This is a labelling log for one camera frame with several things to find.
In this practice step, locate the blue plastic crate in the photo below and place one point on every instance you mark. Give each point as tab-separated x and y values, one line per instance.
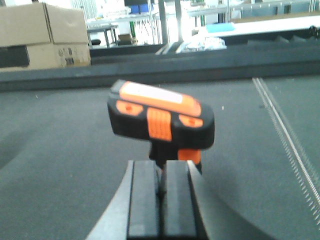
139	9

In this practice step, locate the dark raised table ledge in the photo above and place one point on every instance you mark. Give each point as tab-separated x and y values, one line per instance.
271	54

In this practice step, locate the white work table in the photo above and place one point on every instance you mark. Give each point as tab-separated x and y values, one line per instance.
268	26

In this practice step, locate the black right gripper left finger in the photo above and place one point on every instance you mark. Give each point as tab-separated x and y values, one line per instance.
132	213

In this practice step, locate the orange black barcode scanner gun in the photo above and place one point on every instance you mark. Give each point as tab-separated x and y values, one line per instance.
178	126

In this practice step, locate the clear plastic bag pile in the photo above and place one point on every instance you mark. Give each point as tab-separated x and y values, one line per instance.
201	44

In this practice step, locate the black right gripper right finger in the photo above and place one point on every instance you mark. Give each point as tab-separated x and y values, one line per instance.
191	210

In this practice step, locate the upper stacked cardboard box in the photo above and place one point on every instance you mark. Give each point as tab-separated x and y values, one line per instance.
41	23

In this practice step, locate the light blue foam sheet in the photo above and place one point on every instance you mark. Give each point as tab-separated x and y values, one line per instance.
220	27

